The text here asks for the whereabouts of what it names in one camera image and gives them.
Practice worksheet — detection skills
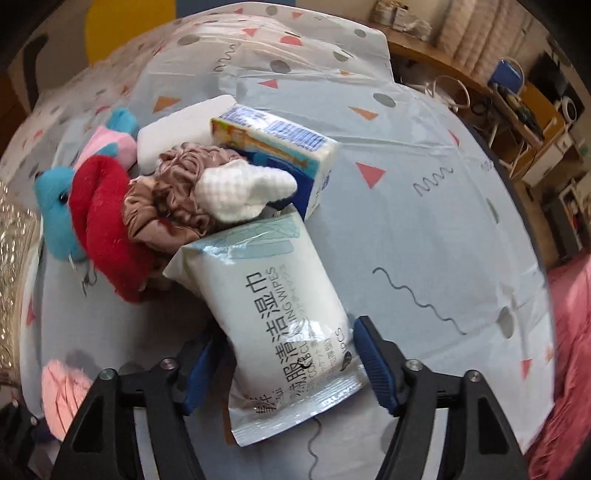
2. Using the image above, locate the blue packet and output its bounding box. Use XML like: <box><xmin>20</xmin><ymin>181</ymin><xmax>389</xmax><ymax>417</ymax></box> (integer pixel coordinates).
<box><xmin>240</xmin><ymin>150</ymin><xmax>308</xmax><ymax>220</ymax></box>

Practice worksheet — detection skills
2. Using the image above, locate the ornate silver tissue box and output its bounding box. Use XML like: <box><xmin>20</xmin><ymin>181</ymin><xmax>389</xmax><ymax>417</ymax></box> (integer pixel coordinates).
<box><xmin>0</xmin><ymin>182</ymin><xmax>40</xmax><ymax>370</ymax></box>

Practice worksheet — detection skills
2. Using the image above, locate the blue container with white handle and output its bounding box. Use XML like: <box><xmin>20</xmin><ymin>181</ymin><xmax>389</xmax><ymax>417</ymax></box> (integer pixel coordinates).
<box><xmin>487</xmin><ymin>58</ymin><xmax>525</xmax><ymax>95</ymax></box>

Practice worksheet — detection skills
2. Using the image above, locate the pink fluffy cloth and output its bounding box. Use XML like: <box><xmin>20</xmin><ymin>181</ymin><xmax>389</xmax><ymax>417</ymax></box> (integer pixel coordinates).
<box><xmin>41</xmin><ymin>359</ymin><xmax>95</xmax><ymax>441</ymax></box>

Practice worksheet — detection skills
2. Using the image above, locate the patterned plastic tablecloth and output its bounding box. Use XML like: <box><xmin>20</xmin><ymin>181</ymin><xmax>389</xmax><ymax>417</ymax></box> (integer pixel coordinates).
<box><xmin>0</xmin><ymin>0</ymin><xmax>555</xmax><ymax>480</ymax></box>

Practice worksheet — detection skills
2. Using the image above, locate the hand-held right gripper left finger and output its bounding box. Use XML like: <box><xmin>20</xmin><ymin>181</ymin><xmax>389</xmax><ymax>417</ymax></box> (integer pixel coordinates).
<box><xmin>55</xmin><ymin>329</ymin><xmax>232</xmax><ymax>480</ymax></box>

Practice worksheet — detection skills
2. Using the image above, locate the printed tissue pack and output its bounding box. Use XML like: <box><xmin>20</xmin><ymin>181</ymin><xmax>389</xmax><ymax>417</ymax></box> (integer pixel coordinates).
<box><xmin>210</xmin><ymin>104</ymin><xmax>341</xmax><ymax>221</ymax></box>

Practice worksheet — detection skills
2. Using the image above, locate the pink blanket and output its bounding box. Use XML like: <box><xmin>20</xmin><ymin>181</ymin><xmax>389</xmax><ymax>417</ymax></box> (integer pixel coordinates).
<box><xmin>531</xmin><ymin>256</ymin><xmax>591</xmax><ymax>467</ymax></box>

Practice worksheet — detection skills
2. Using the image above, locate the blue plush mouse toy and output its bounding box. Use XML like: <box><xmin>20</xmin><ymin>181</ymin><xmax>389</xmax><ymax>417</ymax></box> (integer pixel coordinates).
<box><xmin>34</xmin><ymin>108</ymin><xmax>139</xmax><ymax>264</ymax></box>

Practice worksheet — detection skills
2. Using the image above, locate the beige curtain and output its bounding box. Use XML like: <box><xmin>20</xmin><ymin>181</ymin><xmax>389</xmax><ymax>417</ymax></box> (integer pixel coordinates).
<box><xmin>434</xmin><ymin>0</ymin><xmax>550</xmax><ymax>70</ymax></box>

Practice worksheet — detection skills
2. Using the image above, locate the grey yellow blue chair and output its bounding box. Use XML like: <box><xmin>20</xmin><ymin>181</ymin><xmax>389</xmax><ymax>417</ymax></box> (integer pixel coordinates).
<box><xmin>85</xmin><ymin>0</ymin><xmax>218</xmax><ymax>63</ymax></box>

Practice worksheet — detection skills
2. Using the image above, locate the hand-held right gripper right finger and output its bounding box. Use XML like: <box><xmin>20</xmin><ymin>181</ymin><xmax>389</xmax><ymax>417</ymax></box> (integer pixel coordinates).
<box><xmin>353</xmin><ymin>315</ymin><xmax>529</xmax><ymax>480</ymax></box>

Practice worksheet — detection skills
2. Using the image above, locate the beige knitted glove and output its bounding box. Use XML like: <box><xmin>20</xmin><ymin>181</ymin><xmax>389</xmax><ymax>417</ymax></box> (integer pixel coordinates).
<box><xmin>196</xmin><ymin>161</ymin><xmax>298</xmax><ymax>223</ymax></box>

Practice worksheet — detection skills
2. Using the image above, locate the brown satin scrunchie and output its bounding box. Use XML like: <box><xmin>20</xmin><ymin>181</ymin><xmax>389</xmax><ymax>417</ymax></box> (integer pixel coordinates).
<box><xmin>122</xmin><ymin>142</ymin><xmax>245</xmax><ymax>254</ymax></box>

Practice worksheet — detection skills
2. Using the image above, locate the white wet wipes pack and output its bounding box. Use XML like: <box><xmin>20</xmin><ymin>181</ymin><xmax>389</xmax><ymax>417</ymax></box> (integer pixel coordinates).
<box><xmin>163</xmin><ymin>213</ymin><xmax>370</xmax><ymax>448</ymax></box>

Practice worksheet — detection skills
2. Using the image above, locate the wooden desk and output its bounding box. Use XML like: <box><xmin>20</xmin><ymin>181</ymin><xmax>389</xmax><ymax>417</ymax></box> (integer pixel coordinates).
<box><xmin>388</xmin><ymin>23</ymin><xmax>591</xmax><ymax>185</ymax></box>

